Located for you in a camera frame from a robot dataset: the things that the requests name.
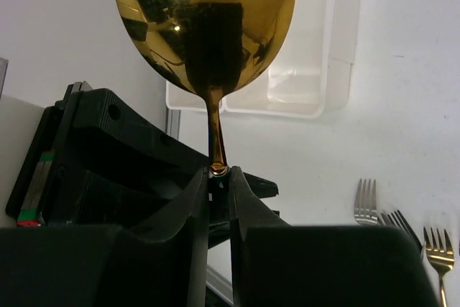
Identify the gold spoon green handle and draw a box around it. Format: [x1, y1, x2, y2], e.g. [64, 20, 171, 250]
[116, 0, 295, 190]

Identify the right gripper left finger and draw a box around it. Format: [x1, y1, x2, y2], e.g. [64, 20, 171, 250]
[1, 169, 209, 306]

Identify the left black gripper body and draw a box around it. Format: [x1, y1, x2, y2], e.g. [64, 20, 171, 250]
[5, 81, 91, 227]

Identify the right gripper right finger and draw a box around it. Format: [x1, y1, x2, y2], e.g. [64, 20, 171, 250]
[229, 167, 438, 306]

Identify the silver fork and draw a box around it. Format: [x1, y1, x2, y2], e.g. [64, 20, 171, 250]
[354, 179, 379, 226]

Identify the white divided utensil tray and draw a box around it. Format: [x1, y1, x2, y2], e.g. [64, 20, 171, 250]
[165, 0, 360, 119]

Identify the gold fork green handle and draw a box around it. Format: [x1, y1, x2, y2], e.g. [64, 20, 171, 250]
[423, 227, 455, 307]

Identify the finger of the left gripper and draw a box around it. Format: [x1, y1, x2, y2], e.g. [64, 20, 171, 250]
[68, 87, 280, 200]

